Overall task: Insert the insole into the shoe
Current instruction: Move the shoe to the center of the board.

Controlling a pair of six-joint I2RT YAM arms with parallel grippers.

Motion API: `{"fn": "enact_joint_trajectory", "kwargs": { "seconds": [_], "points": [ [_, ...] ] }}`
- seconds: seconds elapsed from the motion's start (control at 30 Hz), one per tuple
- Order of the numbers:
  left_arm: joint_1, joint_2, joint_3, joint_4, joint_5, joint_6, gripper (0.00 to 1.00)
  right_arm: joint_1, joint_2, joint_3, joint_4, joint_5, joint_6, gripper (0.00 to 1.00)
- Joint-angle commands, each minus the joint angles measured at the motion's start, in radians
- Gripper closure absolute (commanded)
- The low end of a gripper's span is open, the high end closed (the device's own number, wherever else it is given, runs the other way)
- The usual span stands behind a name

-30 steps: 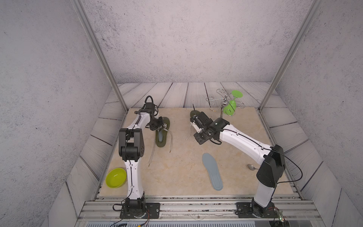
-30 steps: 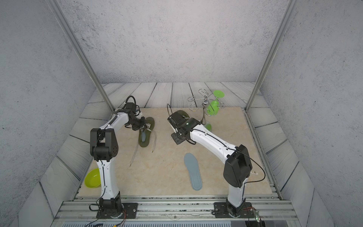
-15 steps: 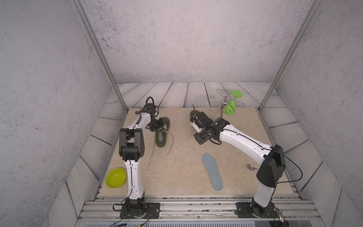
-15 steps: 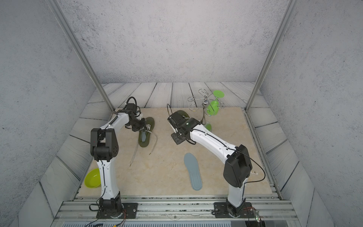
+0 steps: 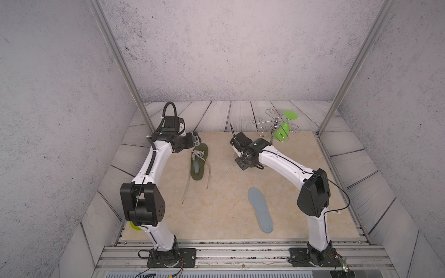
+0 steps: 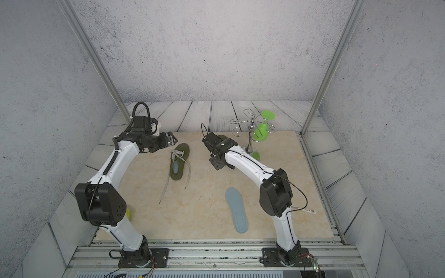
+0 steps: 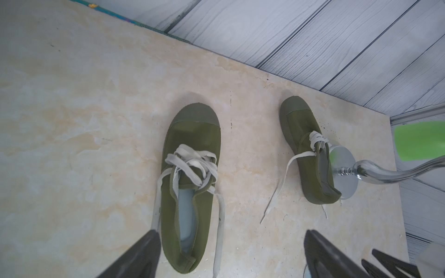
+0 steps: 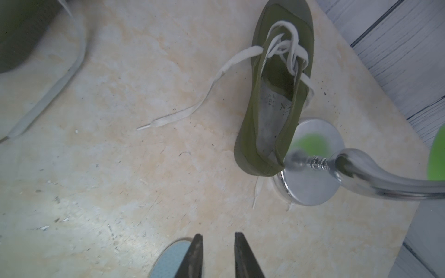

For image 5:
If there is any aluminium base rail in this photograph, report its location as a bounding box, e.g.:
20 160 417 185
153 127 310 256
95 237 398 278

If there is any chrome metal stand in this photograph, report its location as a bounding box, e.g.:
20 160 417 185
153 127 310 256
252 108 301 142

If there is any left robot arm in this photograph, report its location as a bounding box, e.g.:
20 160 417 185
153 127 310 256
120 101 201 268

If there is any right aluminium frame post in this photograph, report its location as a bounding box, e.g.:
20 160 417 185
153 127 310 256
316 0 396 138

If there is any olive green shoe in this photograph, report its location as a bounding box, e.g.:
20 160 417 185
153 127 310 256
182 144 212 203

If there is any green plastic bowl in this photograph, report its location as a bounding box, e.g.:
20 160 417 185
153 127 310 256
130 222 142 231

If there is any left aluminium frame post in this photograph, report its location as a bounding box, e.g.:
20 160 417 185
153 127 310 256
87 0 154 135

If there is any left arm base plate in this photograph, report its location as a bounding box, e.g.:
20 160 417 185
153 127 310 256
147 249 197 269

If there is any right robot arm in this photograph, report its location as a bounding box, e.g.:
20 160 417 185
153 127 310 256
230 132 350 273

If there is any aluminium frame post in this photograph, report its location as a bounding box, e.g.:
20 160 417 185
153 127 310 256
87 0 154 135
316 0 396 138

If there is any grey insole one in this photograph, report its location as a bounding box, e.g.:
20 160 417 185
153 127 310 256
248 187 273 234

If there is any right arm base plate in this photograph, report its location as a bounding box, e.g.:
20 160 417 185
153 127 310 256
288 248 343 268

